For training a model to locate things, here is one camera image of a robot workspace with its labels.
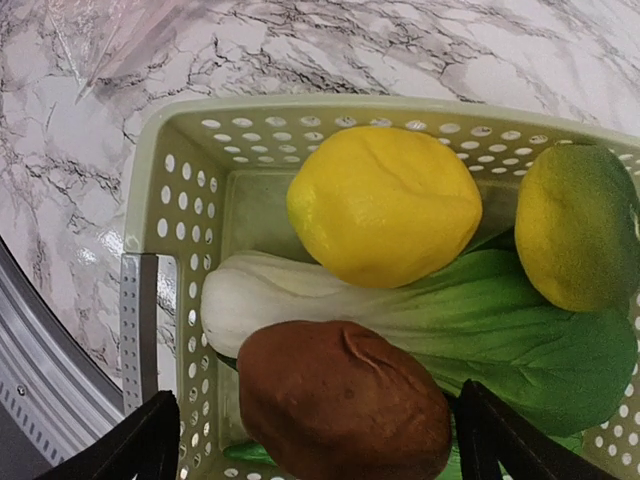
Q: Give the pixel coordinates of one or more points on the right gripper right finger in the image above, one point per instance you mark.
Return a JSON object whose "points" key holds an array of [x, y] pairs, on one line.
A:
{"points": [[492, 437]]}

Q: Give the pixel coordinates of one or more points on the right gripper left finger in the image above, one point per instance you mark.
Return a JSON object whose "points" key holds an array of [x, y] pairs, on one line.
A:
{"points": [[145, 445]]}

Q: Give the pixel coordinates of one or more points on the green fake bok choy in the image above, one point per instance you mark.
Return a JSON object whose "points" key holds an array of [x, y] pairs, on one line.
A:
{"points": [[477, 319]]}

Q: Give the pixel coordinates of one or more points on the brown fake potato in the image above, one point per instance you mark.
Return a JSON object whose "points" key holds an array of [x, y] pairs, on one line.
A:
{"points": [[334, 400]]}

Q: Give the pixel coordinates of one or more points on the dark green fake pepper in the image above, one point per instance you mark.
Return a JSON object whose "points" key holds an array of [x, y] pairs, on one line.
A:
{"points": [[577, 228]]}

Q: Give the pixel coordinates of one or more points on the yellow fake lemon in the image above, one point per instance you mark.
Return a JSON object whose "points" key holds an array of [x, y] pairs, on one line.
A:
{"points": [[383, 207]]}

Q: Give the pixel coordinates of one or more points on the pale green plastic basket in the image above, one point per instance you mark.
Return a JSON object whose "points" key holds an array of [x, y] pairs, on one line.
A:
{"points": [[209, 178]]}

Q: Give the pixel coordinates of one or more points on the clear zip top bag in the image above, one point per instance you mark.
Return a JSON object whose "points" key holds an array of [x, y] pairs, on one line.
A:
{"points": [[103, 40]]}

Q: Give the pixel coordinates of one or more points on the green fake cucumber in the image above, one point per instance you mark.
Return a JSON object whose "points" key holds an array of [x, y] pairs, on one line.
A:
{"points": [[249, 452]]}

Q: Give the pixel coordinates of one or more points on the aluminium front rail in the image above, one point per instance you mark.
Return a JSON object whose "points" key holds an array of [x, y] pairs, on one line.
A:
{"points": [[55, 401]]}

